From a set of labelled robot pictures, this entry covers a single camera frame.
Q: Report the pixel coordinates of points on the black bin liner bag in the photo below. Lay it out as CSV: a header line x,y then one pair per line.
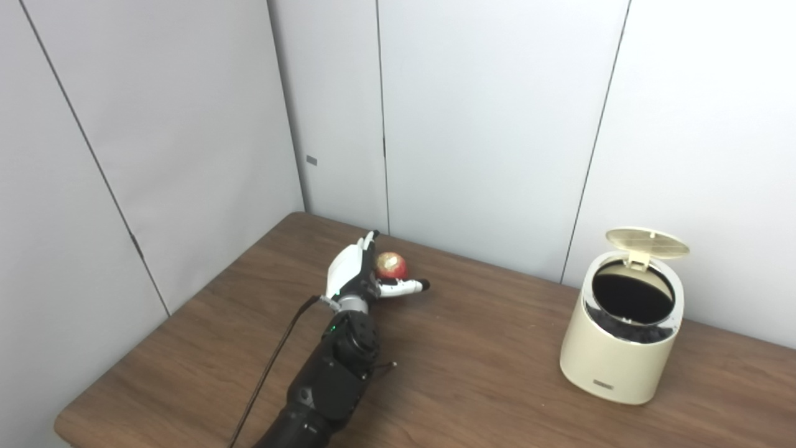
x,y
631,295

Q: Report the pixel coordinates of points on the round cream bin lid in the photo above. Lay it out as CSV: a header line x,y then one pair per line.
x,y
647,241

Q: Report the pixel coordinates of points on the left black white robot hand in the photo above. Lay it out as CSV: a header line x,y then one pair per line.
x,y
348,267

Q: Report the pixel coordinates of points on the cream-colored bin body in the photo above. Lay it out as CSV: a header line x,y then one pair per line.
x,y
615,367

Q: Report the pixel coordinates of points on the red apple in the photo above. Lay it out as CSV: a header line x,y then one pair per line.
x,y
392,266

